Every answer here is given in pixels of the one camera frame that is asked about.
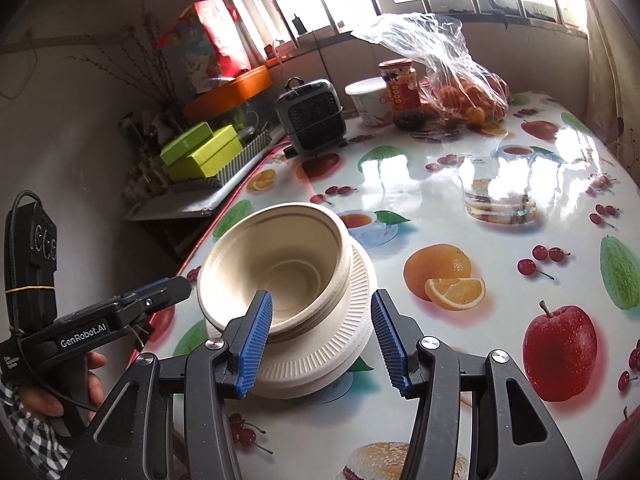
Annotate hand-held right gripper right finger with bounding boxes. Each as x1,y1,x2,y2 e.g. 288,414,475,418
370,289,583,480

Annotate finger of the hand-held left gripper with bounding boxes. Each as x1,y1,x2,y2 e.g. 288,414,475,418
131,276,193,318
119,276,177,305

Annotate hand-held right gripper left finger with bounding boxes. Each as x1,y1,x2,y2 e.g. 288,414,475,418
65,290,273,480

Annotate person's left hand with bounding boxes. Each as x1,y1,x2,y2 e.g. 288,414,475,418
16,352,109,419

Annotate grey side shelf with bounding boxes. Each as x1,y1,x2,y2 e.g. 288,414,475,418
122,160,262,222

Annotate green box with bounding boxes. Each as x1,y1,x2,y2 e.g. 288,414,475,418
166,125,245,179
160,121,215,166

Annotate grey corrugated tray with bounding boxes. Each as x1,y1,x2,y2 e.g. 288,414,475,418
167,127,272,194

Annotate food print tablecloth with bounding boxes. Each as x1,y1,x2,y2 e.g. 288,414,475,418
130,90,640,480

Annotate orange box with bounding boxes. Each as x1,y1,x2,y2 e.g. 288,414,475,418
185,66,273,121

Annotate dried branches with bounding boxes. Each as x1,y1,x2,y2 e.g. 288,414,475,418
65,0,177,111

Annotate small grey heater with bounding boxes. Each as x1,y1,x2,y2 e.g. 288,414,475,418
275,77,347,155

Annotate colourful printed box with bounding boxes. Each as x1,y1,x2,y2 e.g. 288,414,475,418
157,0,252,93

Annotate white plastic cup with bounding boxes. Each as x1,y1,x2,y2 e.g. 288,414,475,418
345,77,389,128

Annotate glass jar with red label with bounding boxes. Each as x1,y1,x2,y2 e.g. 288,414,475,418
378,58,418,131

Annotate clear bag of oranges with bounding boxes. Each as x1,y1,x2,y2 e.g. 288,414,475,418
350,12,511,126

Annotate cream patterned curtain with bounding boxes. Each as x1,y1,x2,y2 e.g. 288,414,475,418
575,0,640,173

